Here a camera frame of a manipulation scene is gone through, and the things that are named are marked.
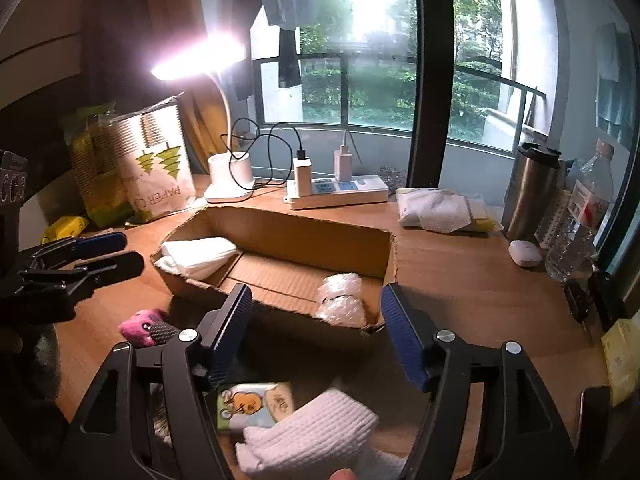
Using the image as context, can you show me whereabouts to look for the cartoon tissue pack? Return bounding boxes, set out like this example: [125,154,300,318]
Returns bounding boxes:
[216,382,295,432]

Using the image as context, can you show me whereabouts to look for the white knitted cloth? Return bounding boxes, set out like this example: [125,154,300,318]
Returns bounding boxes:
[235,389,407,479]

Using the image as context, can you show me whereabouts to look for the yellow packet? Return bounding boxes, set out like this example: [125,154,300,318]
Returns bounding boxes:
[40,216,89,245]

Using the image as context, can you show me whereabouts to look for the pink plush toy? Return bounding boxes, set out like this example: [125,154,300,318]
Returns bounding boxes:
[118,309,179,348]

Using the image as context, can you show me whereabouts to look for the white folded towel in box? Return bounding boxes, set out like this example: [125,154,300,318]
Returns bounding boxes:
[155,237,238,281]

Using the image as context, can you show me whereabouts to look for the white paper cup bag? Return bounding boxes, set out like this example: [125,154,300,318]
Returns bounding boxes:
[108,96,196,223]

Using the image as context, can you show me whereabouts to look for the green paper cup bag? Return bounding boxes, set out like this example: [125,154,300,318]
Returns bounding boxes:
[58,102,132,229]

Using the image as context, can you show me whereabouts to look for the yellow tissue pack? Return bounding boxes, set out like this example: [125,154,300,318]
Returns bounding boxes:
[601,316,640,408]

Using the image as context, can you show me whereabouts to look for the black keys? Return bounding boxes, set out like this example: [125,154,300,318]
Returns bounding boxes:
[563,270,628,332]

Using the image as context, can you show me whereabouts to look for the white desk lamp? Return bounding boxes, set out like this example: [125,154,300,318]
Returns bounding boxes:
[151,30,255,204]

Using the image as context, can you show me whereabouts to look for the white earbuds case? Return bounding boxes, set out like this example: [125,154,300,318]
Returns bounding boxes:
[509,240,542,269]

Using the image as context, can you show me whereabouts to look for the clear water bottle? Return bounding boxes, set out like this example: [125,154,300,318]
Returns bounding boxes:
[544,139,614,283]

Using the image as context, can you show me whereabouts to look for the cardboard box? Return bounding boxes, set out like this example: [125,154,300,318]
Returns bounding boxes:
[158,206,397,351]

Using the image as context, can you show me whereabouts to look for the bubble wrap roll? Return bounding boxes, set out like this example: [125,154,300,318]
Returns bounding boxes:
[314,273,367,328]

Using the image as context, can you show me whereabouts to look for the white cloth packet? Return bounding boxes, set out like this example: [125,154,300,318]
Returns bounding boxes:
[396,188,502,234]

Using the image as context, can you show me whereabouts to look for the steel travel mug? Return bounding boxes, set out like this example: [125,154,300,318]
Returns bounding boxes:
[501,142,561,242]

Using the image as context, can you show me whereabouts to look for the white charger adapter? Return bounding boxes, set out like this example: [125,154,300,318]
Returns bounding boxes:
[334,129,362,182]

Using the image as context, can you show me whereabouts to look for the hanging grey clothes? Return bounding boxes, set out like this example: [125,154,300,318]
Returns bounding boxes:
[228,0,318,101]

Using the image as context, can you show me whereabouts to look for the white charger with black cable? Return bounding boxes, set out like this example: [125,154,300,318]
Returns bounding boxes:
[219,117,314,198]

